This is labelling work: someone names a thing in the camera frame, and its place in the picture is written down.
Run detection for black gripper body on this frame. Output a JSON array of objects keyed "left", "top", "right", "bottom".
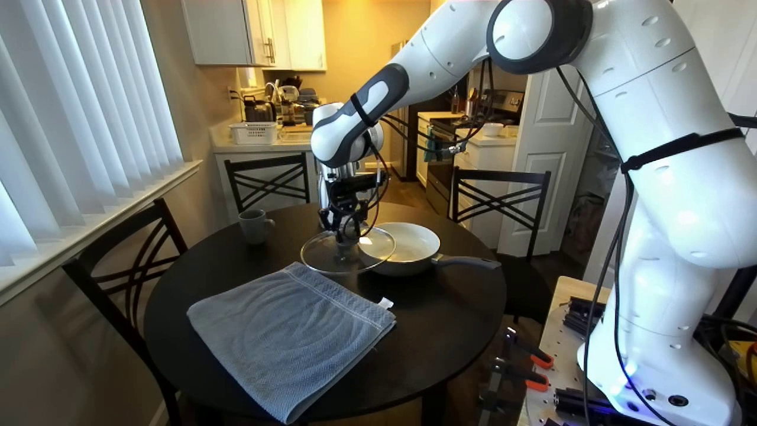
[{"left": 319, "top": 172, "right": 374, "bottom": 232}]

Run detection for round glass lid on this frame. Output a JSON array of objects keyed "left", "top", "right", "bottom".
[{"left": 299, "top": 221, "right": 400, "bottom": 279}]

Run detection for white kitchen counter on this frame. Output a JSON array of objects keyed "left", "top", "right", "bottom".
[{"left": 209, "top": 115, "right": 328, "bottom": 224}]

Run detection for grey mug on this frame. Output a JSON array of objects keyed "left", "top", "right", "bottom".
[{"left": 237, "top": 205, "right": 277, "bottom": 249}]

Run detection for black chair crossed backrest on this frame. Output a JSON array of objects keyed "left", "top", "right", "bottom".
[
  {"left": 224, "top": 150, "right": 312, "bottom": 215},
  {"left": 448, "top": 162, "right": 554, "bottom": 316}
]

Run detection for black coffee maker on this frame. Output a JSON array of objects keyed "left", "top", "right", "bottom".
[{"left": 235, "top": 72, "right": 328, "bottom": 128}]

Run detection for light blue towel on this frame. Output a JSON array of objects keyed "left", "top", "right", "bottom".
[{"left": 184, "top": 259, "right": 400, "bottom": 426}]

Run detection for black chair curved backrest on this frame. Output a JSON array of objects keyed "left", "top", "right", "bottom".
[{"left": 59, "top": 197, "right": 193, "bottom": 426}]

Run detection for white panel door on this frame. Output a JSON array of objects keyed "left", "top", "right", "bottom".
[{"left": 496, "top": 62, "right": 601, "bottom": 257}]

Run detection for white robot mounting table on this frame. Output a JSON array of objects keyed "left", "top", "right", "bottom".
[{"left": 517, "top": 275, "right": 626, "bottom": 426}]

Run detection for white vertical blinds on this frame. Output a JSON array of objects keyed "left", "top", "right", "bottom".
[{"left": 0, "top": 0, "right": 188, "bottom": 269}]

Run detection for white pan grey handle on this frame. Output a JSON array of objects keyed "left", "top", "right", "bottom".
[{"left": 357, "top": 219, "right": 504, "bottom": 279}]

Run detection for white wall cabinet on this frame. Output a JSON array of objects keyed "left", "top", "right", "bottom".
[{"left": 181, "top": 0, "right": 330, "bottom": 76}]

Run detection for orange handled black clamp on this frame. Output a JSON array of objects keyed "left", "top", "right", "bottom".
[
  {"left": 491, "top": 354, "right": 551, "bottom": 397},
  {"left": 504, "top": 323, "right": 556, "bottom": 374}
]

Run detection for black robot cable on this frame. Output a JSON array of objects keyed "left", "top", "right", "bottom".
[{"left": 551, "top": 62, "right": 658, "bottom": 426}]

